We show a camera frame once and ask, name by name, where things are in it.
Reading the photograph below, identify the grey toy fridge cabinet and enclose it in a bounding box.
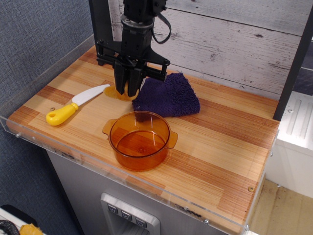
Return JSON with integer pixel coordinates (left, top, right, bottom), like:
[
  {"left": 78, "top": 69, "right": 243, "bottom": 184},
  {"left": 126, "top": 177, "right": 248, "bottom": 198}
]
[{"left": 47, "top": 151, "right": 223, "bottom": 235}]

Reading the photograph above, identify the black frame post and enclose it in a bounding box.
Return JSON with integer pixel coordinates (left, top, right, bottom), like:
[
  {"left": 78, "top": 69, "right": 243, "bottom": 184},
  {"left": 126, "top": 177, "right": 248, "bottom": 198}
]
[
  {"left": 89, "top": 0, "right": 115, "bottom": 66},
  {"left": 273, "top": 7, "right": 313, "bottom": 121}
]

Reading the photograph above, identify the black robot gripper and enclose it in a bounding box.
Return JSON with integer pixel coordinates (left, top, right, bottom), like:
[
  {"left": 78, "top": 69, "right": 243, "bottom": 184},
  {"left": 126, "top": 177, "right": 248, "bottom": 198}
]
[{"left": 98, "top": 16, "right": 170, "bottom": 97}]

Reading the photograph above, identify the purple folded cloth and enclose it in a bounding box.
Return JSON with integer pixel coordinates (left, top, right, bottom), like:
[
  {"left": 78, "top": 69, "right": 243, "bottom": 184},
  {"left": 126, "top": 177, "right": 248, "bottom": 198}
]
[{"left": 133, "top": 73, "right": 201, "bottom": 118}]

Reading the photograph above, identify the black yellow object bottom left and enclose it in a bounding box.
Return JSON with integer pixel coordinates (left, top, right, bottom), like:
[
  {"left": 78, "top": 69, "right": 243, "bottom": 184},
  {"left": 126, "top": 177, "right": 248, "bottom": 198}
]
[{"left": 0, "top": 205, "right": 44, "bottom": 235}]

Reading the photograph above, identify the white grey side appliance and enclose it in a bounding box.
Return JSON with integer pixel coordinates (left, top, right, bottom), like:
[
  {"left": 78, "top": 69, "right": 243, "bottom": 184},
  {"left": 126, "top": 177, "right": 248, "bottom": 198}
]
[{"left": 265, "top": 92, "right": 313, "bottom": 198}]

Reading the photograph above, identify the yellow plush cheese toy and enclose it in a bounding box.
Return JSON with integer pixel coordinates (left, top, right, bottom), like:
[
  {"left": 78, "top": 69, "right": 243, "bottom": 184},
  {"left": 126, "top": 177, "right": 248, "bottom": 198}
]
[{"left": 103, "top": 81, "right": 139, "bottom": 101}]

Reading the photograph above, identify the black left frame post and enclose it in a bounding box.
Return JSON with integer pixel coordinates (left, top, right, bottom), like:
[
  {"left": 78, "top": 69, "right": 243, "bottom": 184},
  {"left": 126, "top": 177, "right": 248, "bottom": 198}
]
[{"left": 89, "top": 0, "right": 115, "bottom": 66}]

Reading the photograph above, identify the orange transparent plastic pot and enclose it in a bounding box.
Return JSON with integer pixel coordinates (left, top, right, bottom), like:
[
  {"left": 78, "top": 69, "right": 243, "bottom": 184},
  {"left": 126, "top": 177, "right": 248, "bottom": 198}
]
[{"left": 102, "top": 111, "right": 178, "bottom": 171}]

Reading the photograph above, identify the silver dispenser button panel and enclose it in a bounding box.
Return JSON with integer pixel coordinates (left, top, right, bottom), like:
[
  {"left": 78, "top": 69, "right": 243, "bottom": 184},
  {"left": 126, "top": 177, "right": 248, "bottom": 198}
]
[{"left": 100, "top": 193, "right": 161, "bottom": 235}]

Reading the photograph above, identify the black right frame post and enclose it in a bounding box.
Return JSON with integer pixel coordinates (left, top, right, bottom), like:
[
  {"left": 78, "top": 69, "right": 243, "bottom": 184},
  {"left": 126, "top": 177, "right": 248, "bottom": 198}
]
[{"left": 273, "top": 7, "right": 313, "bottom": 121}]

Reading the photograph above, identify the yellow handled white toy knife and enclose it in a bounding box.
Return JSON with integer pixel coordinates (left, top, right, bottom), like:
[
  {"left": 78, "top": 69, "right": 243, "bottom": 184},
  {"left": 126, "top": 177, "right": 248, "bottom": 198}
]
[{"left": 45, "top": 84, "right": 110, "bottom": 126}]

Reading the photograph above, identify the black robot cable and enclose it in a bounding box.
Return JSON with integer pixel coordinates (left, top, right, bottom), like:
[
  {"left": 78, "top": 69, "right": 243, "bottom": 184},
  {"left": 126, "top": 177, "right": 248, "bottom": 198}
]
[{"left": 151, "top": 13, "right": 172, "bottom": 45}]

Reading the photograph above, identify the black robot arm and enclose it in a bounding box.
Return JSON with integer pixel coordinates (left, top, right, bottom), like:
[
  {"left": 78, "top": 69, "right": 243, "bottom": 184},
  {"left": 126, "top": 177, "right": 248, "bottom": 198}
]
[{"left": 96, "top": 0, "right": 170, "bottom": 97}]

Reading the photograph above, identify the clear acrylic table guard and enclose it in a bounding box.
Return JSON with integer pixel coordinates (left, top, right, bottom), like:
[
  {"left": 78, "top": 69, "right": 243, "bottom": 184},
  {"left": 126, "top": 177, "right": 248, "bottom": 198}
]
[{"left": 0, "top": 31, "right": 283, "bottom": 235}]

